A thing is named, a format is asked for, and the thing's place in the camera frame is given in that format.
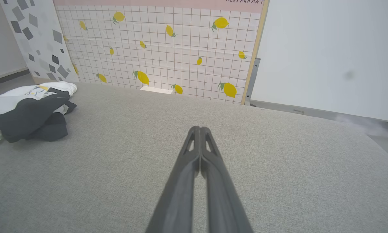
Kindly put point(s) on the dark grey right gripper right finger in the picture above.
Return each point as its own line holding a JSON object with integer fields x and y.
{"x": 223, "y": 200}

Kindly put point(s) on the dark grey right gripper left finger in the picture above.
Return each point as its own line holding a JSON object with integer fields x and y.
{"x": 177, "y": 200}

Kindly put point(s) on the black and white T-shirt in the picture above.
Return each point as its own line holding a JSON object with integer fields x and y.
{"x": 25, "y": 116}

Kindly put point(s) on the small white block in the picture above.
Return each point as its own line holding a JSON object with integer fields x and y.
{"x": 156, "y": 90}

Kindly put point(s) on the lemon print grid panel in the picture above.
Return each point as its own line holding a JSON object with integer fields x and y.
{"x": 181, "y": 48}

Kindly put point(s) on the plain white board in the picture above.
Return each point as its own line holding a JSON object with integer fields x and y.
{"x": 326, "y": 48}

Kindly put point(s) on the white grey terrazzo panel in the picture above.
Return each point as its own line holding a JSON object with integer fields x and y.
{"x": 41, "y": 42}

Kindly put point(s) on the grey metal board frame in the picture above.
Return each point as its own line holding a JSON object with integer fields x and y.
{"x": 252, "y": 81}

